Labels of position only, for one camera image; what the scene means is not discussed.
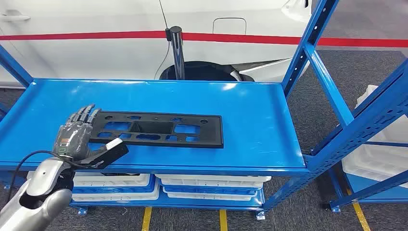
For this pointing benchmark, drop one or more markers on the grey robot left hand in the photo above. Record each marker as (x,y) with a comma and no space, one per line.
(73,140)

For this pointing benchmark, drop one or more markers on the black plastic panel part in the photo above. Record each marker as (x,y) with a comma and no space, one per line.
(204,134)

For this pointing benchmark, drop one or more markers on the blue metal shelf rack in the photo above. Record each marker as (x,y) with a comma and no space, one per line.
(366,191)
(223,105)

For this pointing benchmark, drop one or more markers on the white car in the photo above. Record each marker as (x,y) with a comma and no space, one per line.
(95,60)

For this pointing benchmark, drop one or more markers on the red barrier belt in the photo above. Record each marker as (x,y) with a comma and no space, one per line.
(79,35)

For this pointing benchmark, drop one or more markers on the black stanchion post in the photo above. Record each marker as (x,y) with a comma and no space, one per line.
(178,54)

